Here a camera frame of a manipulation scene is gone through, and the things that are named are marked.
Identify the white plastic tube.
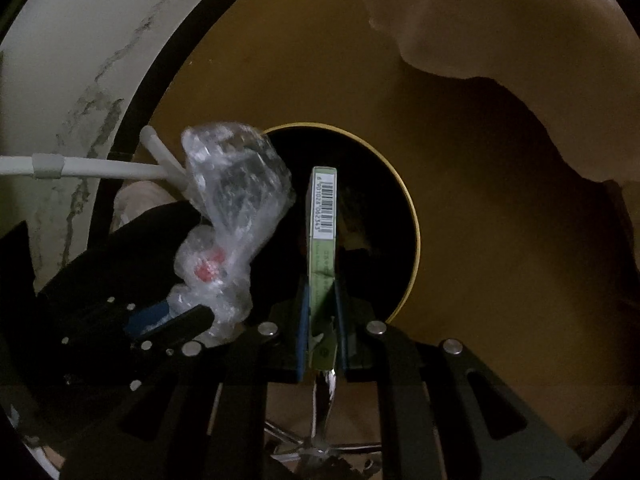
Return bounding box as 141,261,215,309
140,126,190,194
0,153,189,182

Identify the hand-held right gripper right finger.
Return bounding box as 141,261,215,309
332,280,592,480

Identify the black gold-rimmed trash bin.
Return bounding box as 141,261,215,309
260,121,421,325

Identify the clear plastic wrap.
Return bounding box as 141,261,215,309
167,121,294,347

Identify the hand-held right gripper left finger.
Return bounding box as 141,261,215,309
60,280,313,480

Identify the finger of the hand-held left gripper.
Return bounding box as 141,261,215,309
122,299,176,339
130,306,217,357

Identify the green cardboard box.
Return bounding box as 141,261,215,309
306,166,339,374

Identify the chrome chair base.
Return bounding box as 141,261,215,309
264,369,384,467

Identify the pink bed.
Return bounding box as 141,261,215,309
349,0,640,184

